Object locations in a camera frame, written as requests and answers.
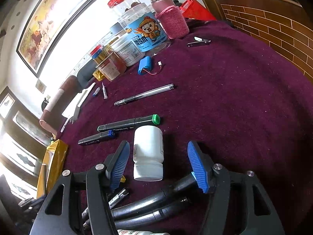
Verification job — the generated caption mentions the plain black marker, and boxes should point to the plain black marker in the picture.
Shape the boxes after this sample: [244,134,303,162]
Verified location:
[107,172,199,221]

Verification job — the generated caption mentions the black marker blue cap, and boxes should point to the black marker blue cap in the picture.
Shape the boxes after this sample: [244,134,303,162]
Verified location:
[78,130,116,145]

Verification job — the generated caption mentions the large white pill bottle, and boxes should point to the large white pill bottle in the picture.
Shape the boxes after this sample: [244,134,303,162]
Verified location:
[133,125,164,182]

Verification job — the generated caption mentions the clear gel pen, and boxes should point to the clear gel pen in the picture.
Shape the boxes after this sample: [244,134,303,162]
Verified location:
[81,188,130,220]

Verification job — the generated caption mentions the black marker light-blue cap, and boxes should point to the black marker light-blue cap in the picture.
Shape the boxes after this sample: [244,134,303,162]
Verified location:
[83,198,189,230]

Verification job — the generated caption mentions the black marker green cap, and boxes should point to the black marker green cap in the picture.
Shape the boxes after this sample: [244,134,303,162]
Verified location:
[97,114,161,132]

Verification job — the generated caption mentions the white bottle red label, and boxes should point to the white bottle red label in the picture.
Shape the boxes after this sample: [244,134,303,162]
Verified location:
[117,229,170,235]

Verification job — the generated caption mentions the yellow taped foam tray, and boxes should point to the yellow taped foam tray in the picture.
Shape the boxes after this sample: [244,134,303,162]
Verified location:
[37,139,68,198]

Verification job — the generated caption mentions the silver pen by notebook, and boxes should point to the silver pen by notebook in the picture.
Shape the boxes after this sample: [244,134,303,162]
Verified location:
[60,118,70,133]

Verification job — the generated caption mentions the white paper notebook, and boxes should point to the white paper notebook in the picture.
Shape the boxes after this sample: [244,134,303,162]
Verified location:
[62,82,95,118]

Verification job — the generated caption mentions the small white tube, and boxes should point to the small white tube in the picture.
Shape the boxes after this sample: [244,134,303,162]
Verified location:
[101,83,108,99]

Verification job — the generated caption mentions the brown armchair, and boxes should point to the brown armchair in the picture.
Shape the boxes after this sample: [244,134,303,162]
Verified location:
[39,75,82,136]

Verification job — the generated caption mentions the clear pen far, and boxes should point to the clear pen far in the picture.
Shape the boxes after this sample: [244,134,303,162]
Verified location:
[114,84,174,106]

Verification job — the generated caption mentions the black leather sofa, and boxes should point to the black leather sofa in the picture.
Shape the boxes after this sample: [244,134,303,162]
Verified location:
[77,56,98,89]

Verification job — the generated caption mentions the orange contents plastic jar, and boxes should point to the orange contents plastic jar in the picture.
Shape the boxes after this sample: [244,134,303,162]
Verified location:
[96,52,126,82]

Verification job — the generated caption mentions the blue battery pack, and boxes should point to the blue battery pack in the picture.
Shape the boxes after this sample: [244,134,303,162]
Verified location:
[137,56,163,75]

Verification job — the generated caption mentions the red lid gold jar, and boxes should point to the red lid gold jar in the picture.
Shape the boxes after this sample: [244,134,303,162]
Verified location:
[89,44,109,65]

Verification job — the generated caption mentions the white label jar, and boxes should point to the white label jar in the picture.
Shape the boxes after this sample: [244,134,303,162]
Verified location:
[110,33,145,67]

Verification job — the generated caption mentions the nail clipper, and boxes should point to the nail clipper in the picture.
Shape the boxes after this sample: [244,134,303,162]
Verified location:
[187,36,211,47]

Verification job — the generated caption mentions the blue cartoon label jar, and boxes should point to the blue cartoon label jar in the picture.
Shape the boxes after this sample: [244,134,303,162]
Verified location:
[118,3,170,57]

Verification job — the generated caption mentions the pink knitted sleeve flask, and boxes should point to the pink knitted sleeve flask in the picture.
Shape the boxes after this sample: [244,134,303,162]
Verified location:
[150,0,189,39]

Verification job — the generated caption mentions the red lid clear jar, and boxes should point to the red lid clear jar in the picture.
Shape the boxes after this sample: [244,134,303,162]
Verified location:
[108,0,141,15]

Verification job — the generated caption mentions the wooden brick pattern cabinet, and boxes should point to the wooden brick pattern cabinet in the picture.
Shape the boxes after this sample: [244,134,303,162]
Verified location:
[215,0,312,81]

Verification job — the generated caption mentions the framed horse painting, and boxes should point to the framed horse painting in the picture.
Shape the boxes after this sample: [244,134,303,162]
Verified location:
[16,0,96,78]

